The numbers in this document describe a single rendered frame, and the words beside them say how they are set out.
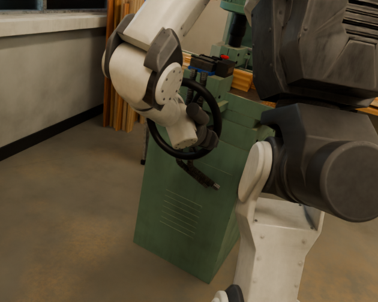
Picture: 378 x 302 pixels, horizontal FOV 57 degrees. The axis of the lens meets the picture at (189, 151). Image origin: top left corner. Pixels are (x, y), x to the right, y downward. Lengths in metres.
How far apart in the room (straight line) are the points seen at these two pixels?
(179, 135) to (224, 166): 0.58
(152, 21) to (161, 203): 1.12
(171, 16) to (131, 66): 0.10
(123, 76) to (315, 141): 0.33
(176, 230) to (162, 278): 0.23
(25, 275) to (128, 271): 0.44
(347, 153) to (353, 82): 0.13
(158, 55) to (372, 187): 0.37
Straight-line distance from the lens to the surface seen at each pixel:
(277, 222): 0.73
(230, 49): 1.39
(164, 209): 1.61
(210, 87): 1.20
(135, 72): 0.60
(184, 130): 0.82
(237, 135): 1.31
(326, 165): 0.50
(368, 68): 0.61
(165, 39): 0.59
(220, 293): 0.80
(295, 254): 0.75
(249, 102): 1.26
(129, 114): 2.86
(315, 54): 0.57
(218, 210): 1.47
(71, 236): 1.86
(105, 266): 1.72
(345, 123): 0.60
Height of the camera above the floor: 1.25
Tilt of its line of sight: 27 degrees down
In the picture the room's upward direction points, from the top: 12 degrees clockwise
